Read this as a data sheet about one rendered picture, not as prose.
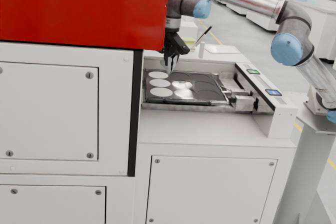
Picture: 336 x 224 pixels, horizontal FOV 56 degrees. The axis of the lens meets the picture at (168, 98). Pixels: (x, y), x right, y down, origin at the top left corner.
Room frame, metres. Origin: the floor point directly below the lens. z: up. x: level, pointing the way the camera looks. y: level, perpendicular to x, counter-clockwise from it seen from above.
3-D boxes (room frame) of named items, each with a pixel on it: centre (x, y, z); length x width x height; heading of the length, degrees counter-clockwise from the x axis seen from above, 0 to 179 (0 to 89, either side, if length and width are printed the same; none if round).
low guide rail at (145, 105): (1.30, -0.14, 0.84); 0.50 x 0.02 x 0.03; 98
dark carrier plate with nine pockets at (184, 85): (1.41, -0.06, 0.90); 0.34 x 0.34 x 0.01; 8
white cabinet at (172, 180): (1.50, -0.15, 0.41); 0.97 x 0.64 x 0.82; 8
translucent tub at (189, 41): (1.79, -0.08, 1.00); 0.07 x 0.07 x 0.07; 26
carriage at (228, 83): (1.46, -0.32, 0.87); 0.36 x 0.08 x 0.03; 8
